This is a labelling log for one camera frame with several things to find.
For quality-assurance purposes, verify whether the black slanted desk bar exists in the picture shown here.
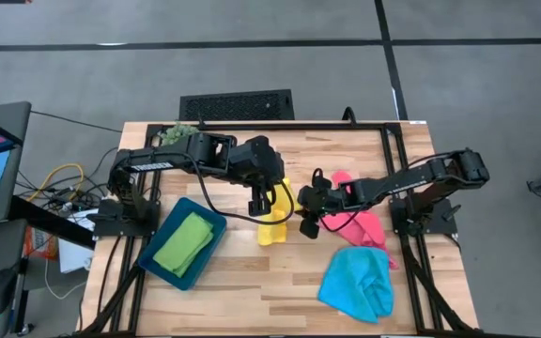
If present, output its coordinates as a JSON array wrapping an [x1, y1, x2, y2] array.
[[7, 194, 97, 250]]

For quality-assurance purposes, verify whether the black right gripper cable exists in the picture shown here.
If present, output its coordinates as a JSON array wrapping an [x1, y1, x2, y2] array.
[[311, 167, 362, 234]]

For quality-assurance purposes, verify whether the yellow cable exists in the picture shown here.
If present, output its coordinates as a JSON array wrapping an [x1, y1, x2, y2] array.
[[26, 162, 85, 204]]

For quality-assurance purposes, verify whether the teal plastic bin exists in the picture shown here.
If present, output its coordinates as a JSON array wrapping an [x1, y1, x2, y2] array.
[[137, 196, 228, 292]]

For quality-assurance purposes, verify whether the yellow microfiber towel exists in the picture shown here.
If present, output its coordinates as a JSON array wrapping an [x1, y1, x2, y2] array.
[[256, 177, 302, 247]]

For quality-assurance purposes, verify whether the blue microfiber towel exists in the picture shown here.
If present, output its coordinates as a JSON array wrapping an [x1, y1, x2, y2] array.
[[317, 245, 395, 325]]

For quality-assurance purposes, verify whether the white floor cable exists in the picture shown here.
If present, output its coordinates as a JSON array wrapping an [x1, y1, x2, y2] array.
[[43, 257, 87, 301]]

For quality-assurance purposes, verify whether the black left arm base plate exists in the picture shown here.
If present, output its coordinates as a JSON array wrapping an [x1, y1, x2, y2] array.
[[92, 199, 162, 238]]

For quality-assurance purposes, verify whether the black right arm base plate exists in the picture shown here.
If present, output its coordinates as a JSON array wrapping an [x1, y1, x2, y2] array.
[[389, 196, 459, 237]]

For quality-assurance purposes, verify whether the white paper sheet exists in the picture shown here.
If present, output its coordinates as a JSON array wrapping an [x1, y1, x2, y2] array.
[[57, 208, 97, 275]]

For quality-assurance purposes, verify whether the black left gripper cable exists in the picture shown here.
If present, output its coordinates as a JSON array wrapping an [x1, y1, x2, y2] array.
[[190, 154, 296, 225]]

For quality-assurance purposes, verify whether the orange package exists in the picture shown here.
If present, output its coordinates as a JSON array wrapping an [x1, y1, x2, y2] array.
[[22, 225, 60, 262]]

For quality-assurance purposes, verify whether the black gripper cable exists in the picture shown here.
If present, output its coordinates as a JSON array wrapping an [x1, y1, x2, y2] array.
[[311, 167, 362, 234], [190, 154, 296, 225]]

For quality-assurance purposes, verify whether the green microfiber towel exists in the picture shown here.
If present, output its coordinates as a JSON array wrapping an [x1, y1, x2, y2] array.
[[152, 211, 216, 279]]

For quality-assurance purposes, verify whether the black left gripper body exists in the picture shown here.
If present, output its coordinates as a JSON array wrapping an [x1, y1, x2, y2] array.
[[230, 135, 285, 189]]

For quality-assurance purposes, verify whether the green artificial plant ball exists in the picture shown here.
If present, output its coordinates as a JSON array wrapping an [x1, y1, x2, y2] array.
[[160, 121, 201, 146]]

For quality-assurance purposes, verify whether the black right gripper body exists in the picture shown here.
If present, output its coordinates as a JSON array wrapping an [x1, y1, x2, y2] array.
[[297, 180, 347, 218]]

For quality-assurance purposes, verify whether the black aluminium table frame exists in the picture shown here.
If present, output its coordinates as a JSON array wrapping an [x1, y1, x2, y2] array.
[[76, 120, 481, 338]]

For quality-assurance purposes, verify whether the pink microfiber towel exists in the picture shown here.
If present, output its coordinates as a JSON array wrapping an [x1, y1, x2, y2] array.
[[319, 170, 400, 270]]

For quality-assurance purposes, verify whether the black looped table cable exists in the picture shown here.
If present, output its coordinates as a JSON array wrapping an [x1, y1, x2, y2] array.
[[340, 106, 358, 129]]

